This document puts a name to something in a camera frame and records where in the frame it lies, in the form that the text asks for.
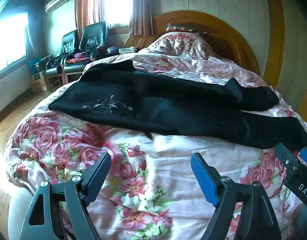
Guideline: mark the black pants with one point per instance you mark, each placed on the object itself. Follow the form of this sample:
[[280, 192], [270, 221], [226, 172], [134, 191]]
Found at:
[[168, 105]]

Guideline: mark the pink floral blanket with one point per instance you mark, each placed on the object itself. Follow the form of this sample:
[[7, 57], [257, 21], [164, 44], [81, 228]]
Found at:
[[168, 160]]

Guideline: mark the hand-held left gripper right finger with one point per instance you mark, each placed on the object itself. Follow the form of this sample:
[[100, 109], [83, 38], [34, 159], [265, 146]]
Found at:
[[202, 178]]

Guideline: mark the bright window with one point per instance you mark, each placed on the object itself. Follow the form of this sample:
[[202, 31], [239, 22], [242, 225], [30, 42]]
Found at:
[[118, 0]]

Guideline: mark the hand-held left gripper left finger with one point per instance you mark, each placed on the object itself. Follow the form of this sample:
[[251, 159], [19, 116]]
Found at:
[[98, 178]]

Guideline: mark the dark blue cloth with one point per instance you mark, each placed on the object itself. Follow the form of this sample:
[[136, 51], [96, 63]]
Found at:
[[112, 49]]

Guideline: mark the cardboard box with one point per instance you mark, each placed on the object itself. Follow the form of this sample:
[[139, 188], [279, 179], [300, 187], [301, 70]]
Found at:
[[39, 81]]

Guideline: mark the white air conditioner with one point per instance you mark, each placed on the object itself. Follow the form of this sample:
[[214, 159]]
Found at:
[[58, 3]]

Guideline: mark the white container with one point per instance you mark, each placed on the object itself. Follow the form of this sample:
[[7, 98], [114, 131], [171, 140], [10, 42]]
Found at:
[[127, 50]]

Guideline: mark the wide side window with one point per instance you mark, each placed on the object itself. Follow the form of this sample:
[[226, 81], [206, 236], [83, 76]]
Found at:
[[8, 42]]

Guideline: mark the purple cloth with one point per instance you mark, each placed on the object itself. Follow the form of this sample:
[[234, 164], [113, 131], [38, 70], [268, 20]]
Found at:
[[81, 54], [54, 63]]

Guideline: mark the red checked cushion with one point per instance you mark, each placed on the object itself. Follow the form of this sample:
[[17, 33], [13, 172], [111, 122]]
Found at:
[[78, 60]]

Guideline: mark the wooden door frame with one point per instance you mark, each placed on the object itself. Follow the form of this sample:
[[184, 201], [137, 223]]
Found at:
[[274, 30]]

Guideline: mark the colourful checked pillow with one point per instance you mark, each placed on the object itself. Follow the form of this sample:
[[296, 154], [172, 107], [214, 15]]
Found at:
[[183, 27]]

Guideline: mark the black leather armchair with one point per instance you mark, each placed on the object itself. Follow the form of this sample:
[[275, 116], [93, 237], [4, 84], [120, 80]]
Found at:
[[68, 42], [93, 37]]

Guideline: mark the pink curtain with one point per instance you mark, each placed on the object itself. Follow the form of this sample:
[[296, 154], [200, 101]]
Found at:
[[141, 5], [89, 5]]

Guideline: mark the wooden headboard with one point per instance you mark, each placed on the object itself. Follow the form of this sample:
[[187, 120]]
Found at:
[[218, 22]]

